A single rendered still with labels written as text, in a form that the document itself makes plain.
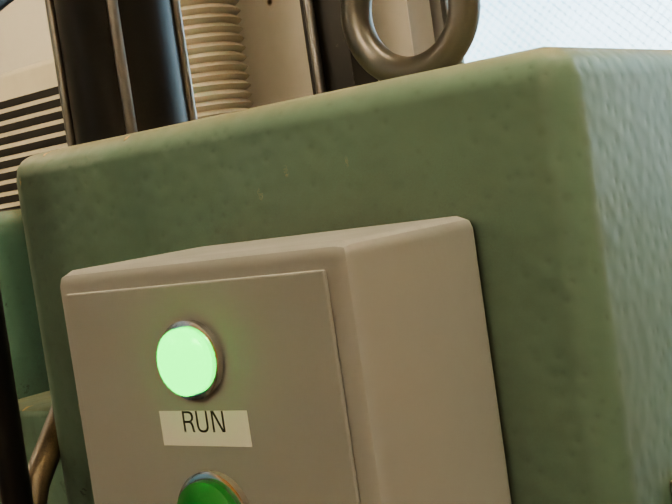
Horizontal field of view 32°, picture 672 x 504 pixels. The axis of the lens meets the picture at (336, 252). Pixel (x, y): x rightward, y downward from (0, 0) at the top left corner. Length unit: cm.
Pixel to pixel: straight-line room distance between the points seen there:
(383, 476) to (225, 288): 6
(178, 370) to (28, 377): 28
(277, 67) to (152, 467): 190
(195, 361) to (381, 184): 8
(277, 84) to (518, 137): 189
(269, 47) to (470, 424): 192
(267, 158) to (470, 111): 7
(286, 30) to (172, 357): 190
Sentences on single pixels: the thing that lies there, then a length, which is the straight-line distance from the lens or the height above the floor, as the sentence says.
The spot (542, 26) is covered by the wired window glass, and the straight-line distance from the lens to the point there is 195.
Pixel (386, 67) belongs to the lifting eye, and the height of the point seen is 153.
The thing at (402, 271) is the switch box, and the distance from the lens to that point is 28.
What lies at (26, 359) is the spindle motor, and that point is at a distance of 56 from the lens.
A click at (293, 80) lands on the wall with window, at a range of 216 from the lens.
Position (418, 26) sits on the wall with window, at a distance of 202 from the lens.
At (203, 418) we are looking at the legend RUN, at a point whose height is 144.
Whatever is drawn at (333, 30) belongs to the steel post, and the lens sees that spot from 200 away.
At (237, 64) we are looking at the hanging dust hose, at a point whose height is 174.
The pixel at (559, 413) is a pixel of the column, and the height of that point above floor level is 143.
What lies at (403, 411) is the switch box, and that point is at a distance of 28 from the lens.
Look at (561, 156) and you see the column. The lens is 30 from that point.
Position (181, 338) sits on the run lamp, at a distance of 29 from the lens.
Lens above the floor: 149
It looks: 3 degrees down
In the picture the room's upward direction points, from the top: 8 degrees counter-clockwise
